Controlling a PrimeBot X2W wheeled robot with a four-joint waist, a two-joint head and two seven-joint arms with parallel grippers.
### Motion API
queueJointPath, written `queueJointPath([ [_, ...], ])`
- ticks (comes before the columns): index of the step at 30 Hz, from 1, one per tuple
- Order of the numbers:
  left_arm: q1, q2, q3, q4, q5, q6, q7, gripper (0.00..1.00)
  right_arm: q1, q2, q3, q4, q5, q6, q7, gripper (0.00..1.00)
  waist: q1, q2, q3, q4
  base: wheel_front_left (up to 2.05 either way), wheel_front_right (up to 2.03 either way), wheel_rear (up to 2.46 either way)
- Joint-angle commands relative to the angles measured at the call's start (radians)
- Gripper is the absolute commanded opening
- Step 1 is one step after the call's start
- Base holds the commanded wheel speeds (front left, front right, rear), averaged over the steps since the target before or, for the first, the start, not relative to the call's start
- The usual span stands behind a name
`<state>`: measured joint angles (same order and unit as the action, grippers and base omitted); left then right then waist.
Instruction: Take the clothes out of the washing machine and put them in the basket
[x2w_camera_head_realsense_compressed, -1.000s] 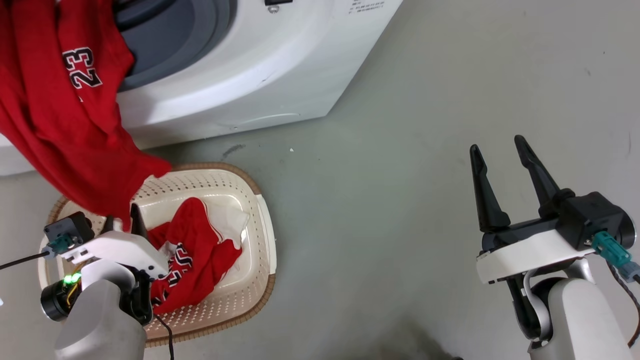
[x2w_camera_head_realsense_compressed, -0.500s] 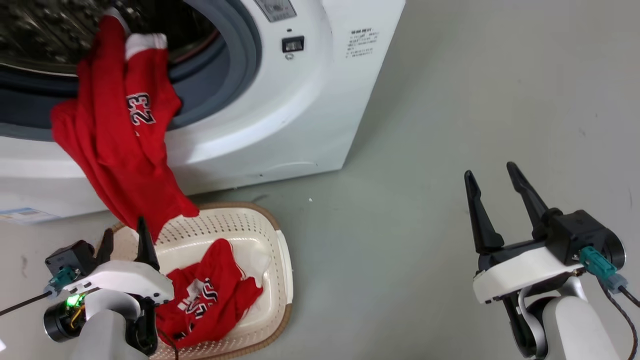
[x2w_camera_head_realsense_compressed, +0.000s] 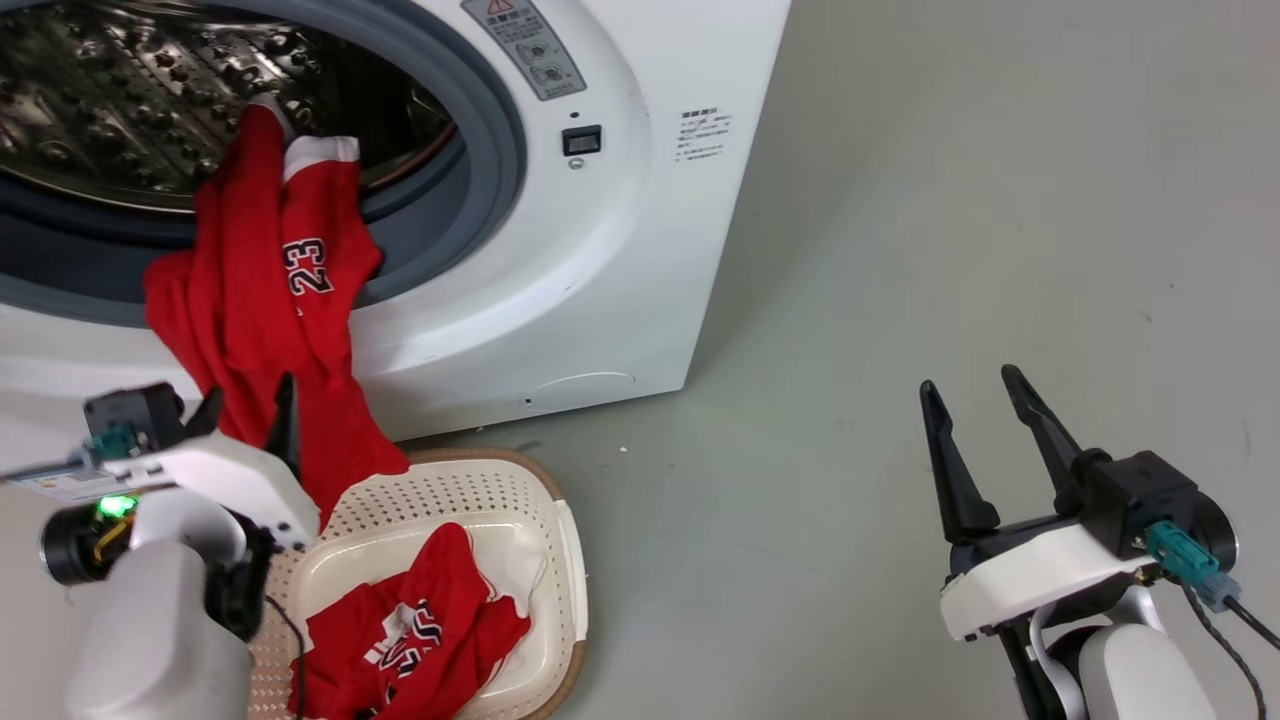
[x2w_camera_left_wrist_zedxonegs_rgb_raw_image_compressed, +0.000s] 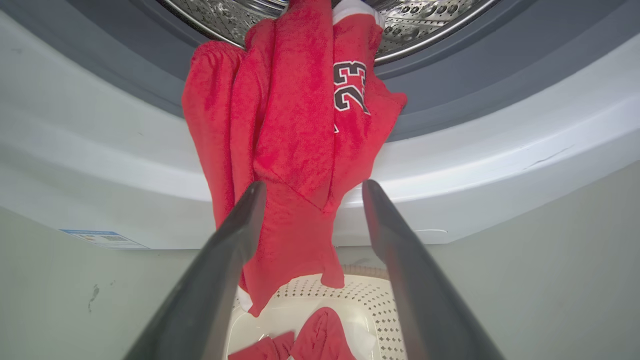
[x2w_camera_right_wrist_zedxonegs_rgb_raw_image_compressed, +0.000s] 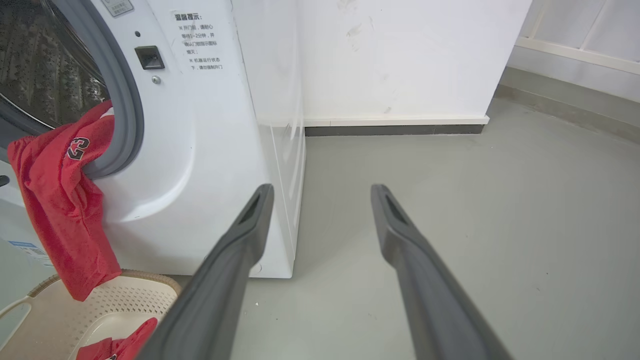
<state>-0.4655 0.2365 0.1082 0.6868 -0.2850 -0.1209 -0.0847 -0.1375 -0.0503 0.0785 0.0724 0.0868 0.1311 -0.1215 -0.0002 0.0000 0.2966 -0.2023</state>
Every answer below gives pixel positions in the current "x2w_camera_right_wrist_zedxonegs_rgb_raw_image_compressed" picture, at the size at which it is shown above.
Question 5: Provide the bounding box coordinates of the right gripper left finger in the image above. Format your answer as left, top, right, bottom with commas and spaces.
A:
135, 183, 275, 360

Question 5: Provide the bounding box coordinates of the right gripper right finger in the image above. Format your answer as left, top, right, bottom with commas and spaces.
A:
370, 184, 516, 360

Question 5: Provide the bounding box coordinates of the red cloth garment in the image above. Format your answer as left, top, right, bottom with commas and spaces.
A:
75, 317, 159, 360

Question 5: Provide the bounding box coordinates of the red jersey with number 23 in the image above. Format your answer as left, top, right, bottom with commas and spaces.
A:
7, 100, 123, 302

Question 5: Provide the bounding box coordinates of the cream perforated laundry basket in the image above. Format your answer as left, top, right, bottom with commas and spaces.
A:
0, 270, 183, 360

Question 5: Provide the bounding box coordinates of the stainless steel washing machine drum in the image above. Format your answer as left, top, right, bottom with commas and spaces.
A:
0, 0, 110, 128

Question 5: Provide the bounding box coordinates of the white front-load washing machine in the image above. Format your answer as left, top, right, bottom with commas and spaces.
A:
0, 0, 307, 279

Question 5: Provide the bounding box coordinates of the blue energy label sticker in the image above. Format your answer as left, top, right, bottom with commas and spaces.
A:
7, 240, 53, 268

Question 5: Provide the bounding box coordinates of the grey rubber door gasket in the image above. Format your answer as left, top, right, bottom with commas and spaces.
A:
50, 0, 146, 180

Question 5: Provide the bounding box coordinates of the grey warning label sticker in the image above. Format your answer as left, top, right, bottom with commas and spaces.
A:
100, 0, 135, 18

